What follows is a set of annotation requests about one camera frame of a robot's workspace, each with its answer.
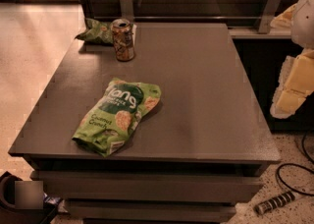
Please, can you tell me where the black floor cable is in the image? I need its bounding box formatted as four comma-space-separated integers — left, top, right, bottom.
275, 131, 314, 197

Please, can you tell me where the left metal bracket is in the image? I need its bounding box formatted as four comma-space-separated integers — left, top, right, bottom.
119, 0, 134, 22

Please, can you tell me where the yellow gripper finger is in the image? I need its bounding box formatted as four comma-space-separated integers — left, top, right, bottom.
270, 49, 314, 119
270, 4, 296, 28

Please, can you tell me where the brown drink can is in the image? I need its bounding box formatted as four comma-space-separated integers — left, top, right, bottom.
111, 19, 135, 61

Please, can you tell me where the metal bracket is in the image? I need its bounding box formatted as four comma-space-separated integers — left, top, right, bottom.
257, 0, 282, 34
119, 0, 134, 22

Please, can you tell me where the dark bin on floor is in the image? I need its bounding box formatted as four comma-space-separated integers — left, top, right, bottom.
0, 171, 62, 224

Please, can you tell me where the black white power strip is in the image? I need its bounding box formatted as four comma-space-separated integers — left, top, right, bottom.
253, 192, 295, 215

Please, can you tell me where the right metal bracket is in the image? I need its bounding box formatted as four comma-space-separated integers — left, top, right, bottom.
257, 0, 282, 34

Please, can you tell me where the green rice chip bag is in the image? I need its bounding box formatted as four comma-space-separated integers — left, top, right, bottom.
72, 78, 161, 157

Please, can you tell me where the grey cabinet with drawers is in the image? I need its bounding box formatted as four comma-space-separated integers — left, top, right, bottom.
10, 24, 280, 224

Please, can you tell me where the green snack bag at back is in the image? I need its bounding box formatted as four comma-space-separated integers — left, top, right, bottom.
76, 18, 113, 45

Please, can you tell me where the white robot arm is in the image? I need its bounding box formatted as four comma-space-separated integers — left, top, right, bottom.
270, 0, 314, 119

